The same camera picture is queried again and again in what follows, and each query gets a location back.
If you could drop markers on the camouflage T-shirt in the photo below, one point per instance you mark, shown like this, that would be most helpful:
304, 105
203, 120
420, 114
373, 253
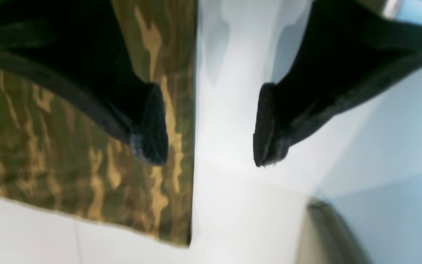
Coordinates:
54, 156

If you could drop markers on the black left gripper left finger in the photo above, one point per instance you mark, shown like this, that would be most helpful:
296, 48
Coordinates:
76, 49

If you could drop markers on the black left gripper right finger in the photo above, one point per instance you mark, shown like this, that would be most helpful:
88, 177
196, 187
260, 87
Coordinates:
352, 50

